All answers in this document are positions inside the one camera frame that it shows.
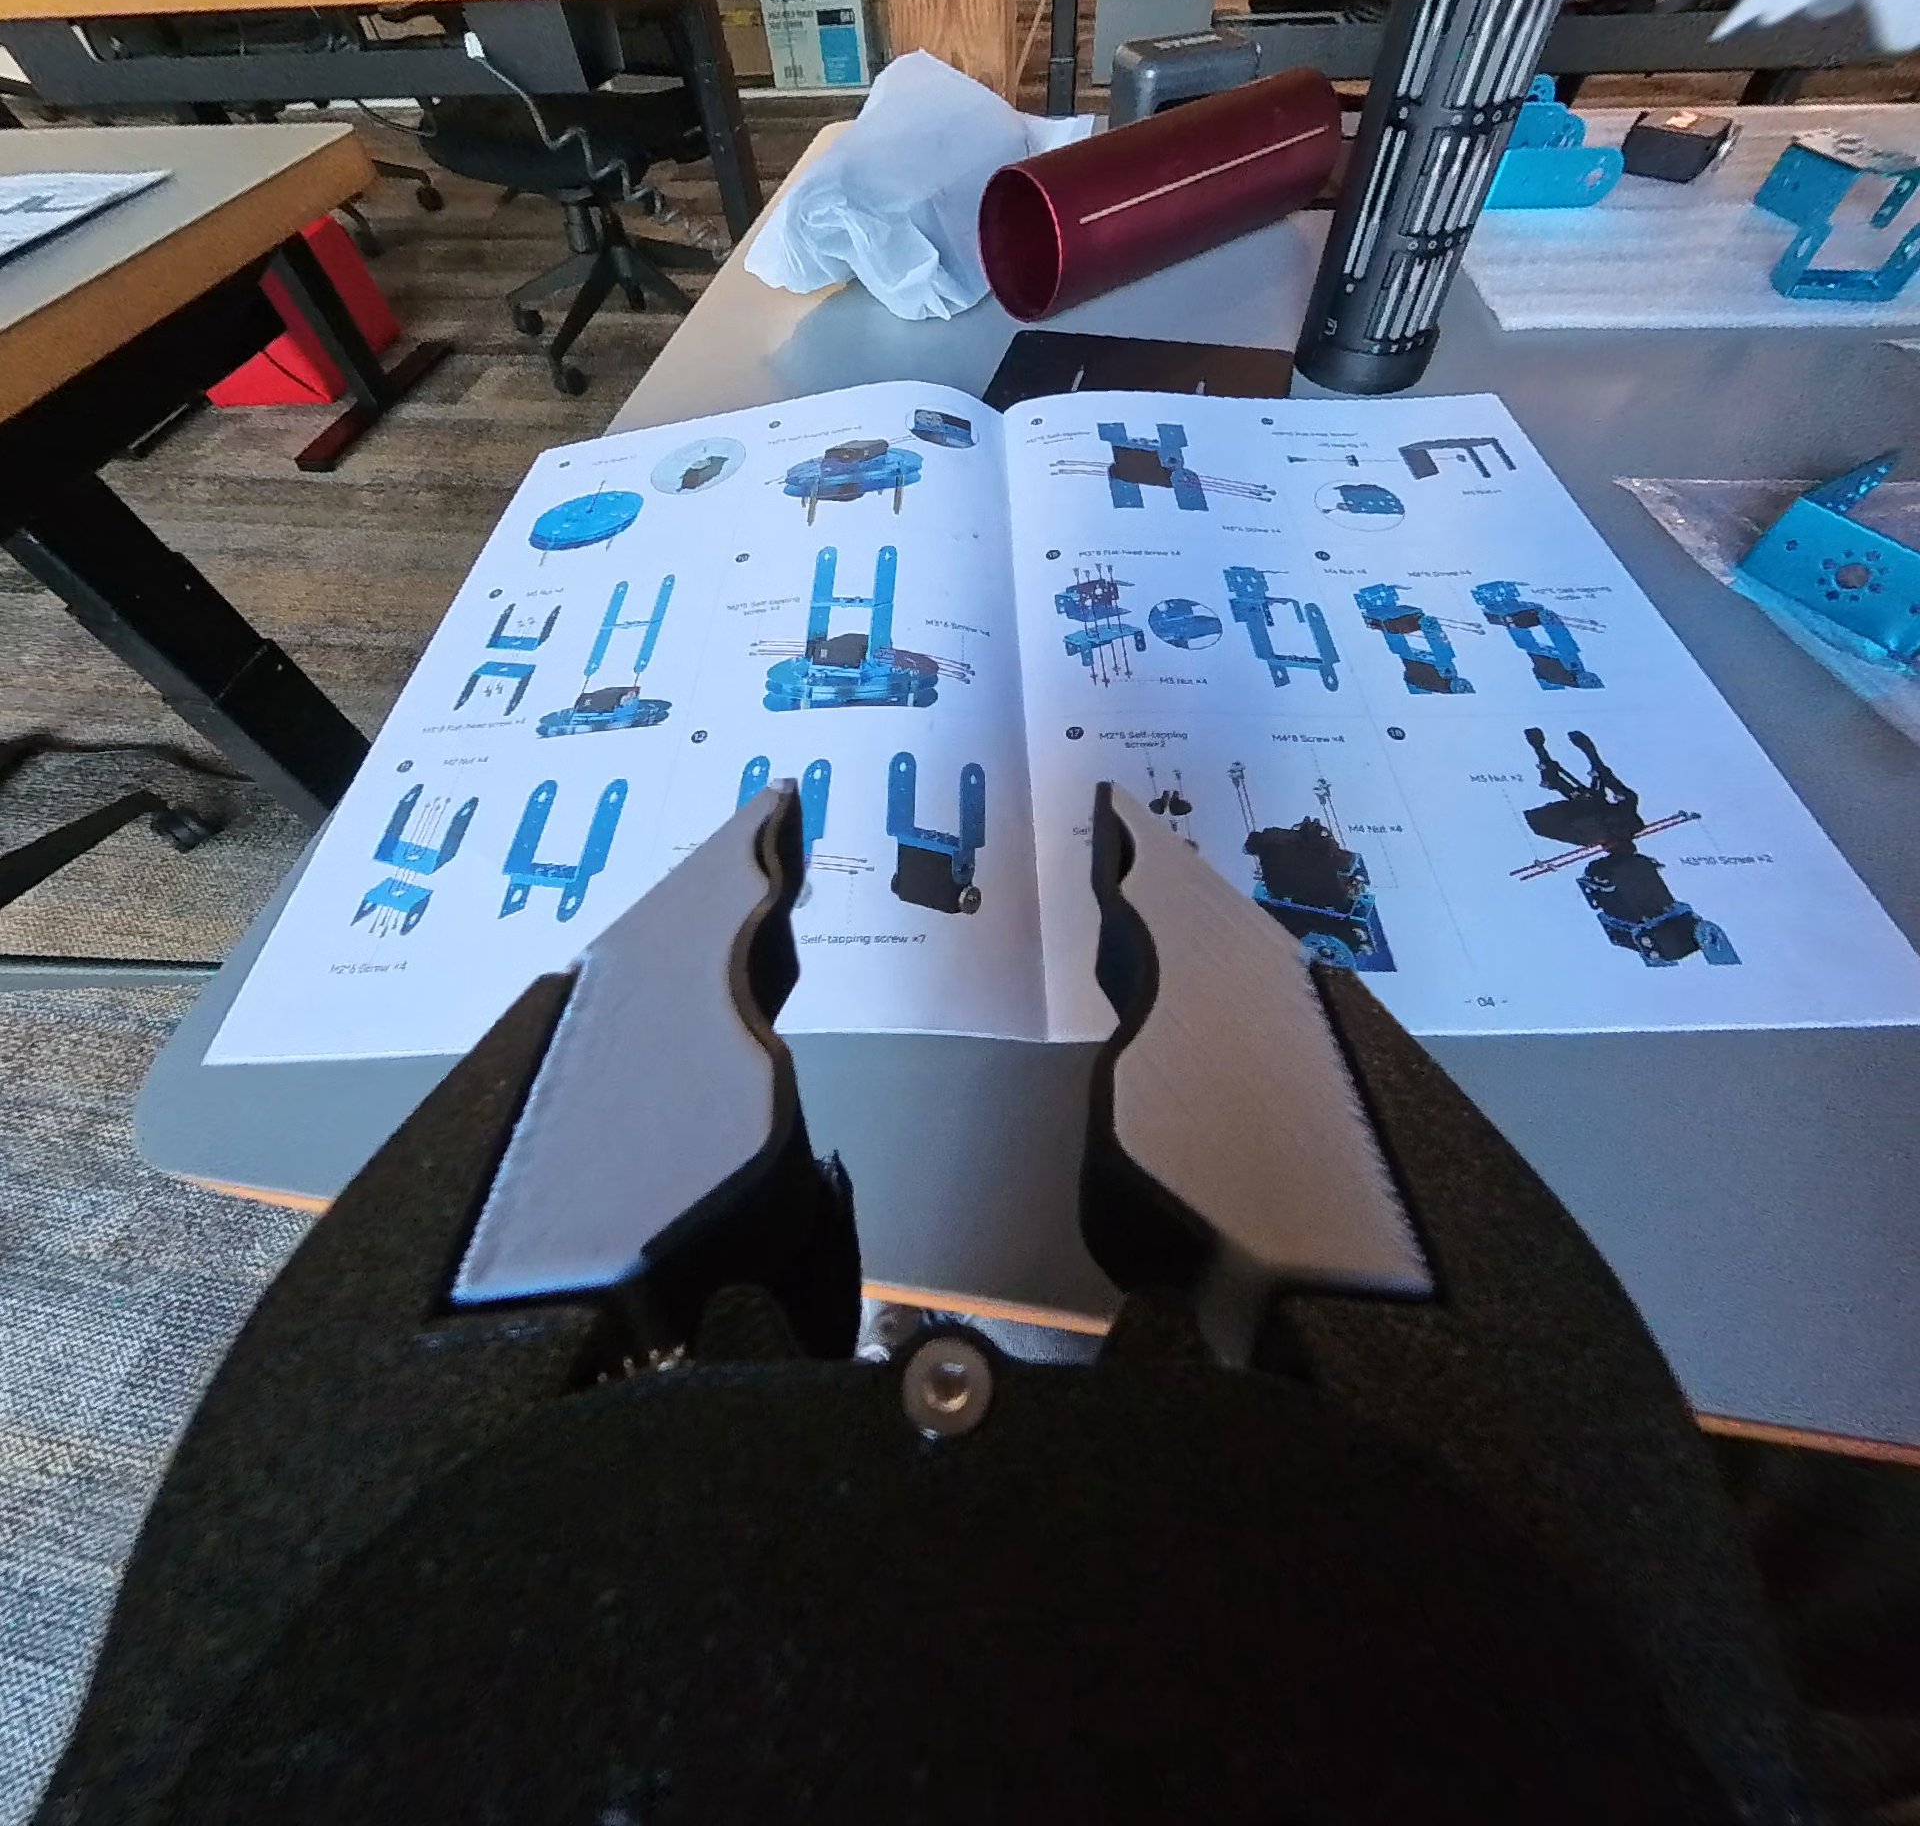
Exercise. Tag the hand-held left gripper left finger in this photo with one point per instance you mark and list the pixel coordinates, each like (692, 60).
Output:
(630, 1106)

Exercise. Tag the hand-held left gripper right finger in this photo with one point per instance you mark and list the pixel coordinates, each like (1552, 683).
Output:
(1261, 1106)

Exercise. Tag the grey desk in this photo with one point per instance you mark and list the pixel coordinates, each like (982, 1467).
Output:
(1649, 1182)

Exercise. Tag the neighbouring desk with black legs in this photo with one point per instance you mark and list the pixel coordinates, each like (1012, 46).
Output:
(149, 266)

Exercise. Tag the black servo motor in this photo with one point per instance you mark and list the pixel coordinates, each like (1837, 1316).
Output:
(1681, 151)

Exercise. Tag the white foam sheet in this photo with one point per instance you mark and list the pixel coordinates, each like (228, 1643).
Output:
(1649, 273)

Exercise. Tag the black slotted tube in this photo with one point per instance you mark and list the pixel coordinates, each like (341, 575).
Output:
(1439, 176)

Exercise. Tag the open instruction booklet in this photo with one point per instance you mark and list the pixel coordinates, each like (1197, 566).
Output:
(989, 658)

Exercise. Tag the clear plastic bag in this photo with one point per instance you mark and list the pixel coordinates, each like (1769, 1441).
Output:
(1681, 506)

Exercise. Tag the grey chair base leg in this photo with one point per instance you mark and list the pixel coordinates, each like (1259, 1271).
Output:
(90, 834)

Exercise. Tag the dark grey device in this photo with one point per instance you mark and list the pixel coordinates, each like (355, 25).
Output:
(1185, 79)

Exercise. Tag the red metal tube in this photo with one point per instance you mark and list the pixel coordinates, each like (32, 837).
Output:
(1185, 193)

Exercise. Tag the black flat plate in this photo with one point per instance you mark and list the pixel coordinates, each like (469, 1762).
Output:
(1140, 366)

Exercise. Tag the red box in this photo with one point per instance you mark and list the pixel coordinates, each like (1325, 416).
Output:
(313, 341)

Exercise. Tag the black office chair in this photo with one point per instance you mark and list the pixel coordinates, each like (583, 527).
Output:
(583, 220)

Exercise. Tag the crumpled white tissue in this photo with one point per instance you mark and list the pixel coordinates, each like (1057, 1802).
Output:
(886, 193)

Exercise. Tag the printed paper sheet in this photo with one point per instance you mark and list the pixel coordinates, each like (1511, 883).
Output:
(73, 214)

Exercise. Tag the blue box-shaped bracket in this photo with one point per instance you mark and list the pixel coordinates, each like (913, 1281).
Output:
(1560, 179)
(1546, 117)

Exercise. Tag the blue bracket with round holes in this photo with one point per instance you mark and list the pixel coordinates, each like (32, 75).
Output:
(1821, 544)

